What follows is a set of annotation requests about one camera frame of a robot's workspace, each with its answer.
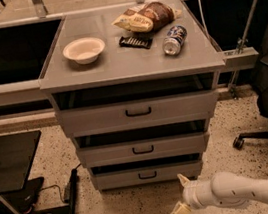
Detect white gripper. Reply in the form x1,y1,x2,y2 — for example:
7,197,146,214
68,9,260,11
171,174,216,214

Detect grey bottom drawer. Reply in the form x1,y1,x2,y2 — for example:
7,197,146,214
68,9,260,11
91,158,203,191

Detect grey drawer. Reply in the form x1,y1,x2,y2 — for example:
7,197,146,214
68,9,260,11
91,158,203,191
56,91,217,137
76,132,210,168

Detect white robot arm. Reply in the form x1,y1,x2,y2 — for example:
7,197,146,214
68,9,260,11
171,171,268,214

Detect grey middle drawer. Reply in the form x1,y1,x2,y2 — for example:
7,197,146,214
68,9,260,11
76,132,210,168

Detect grey drawer cabinet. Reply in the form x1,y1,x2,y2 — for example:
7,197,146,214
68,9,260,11
40,7,225,191

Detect grey top drawer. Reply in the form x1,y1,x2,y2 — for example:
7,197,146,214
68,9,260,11
56,91,217,137

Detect black floor stand bar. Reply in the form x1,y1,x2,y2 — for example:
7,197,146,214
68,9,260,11
15,168,85,214

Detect blue soda can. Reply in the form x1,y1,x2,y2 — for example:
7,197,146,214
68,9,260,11
162,25,187,56

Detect black snack bar wrapper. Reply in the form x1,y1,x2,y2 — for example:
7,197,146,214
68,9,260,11
119,36,153,49

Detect white paper bowl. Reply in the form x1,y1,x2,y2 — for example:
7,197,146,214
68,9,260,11
62,37,105,65

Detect black side table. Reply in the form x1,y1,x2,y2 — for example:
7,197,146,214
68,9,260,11
0,130,41,214

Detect brown chip bag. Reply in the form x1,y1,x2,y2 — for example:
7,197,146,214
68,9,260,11
113,1,182,33

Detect white cable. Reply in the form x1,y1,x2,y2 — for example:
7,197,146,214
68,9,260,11
189,0,214,44

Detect grey rail bench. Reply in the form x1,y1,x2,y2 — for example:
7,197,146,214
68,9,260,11
0,0,258,107

